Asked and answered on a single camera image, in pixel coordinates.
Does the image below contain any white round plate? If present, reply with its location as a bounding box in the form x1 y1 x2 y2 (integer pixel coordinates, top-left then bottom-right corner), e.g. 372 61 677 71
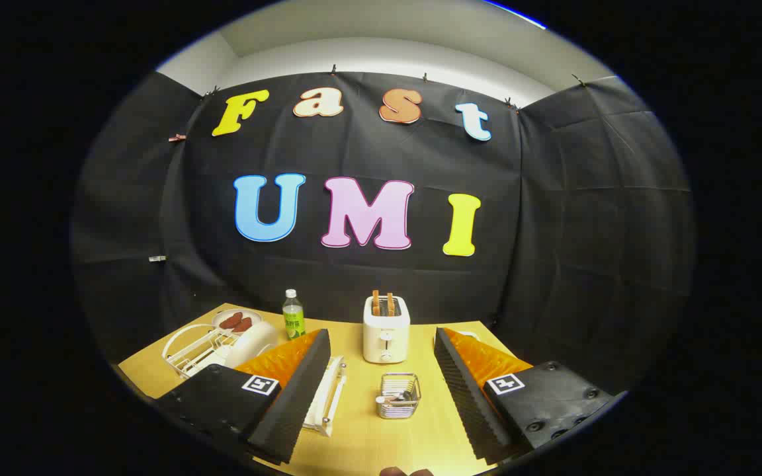
222 321 280 369

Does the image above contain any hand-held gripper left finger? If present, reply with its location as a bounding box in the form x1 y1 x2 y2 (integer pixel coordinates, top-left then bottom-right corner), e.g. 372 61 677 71
153 329 333 465

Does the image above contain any white wire dish rack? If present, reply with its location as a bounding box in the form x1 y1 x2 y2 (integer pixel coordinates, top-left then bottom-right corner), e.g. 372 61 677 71
161 322 349 437

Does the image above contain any white toaster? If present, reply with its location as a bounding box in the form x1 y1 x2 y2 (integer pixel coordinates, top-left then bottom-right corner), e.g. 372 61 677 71
362 295 411 364

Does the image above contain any small grey saucer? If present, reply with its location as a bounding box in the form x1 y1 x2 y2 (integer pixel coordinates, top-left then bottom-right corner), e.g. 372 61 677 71
212 308 263 331

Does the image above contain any black backdrop cloth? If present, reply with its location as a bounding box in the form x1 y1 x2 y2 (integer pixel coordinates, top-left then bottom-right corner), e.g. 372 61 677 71
70 69 696 397

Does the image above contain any green label drink bottle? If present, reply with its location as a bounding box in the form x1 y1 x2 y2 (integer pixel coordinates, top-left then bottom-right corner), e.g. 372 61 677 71
282 289 306 340

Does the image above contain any silver wire basket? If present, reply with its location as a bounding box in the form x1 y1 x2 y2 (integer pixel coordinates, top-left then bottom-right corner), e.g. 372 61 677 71
376 373 421 420

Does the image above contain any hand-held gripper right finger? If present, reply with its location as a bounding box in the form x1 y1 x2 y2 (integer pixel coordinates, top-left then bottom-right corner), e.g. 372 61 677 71
434 327 614 465

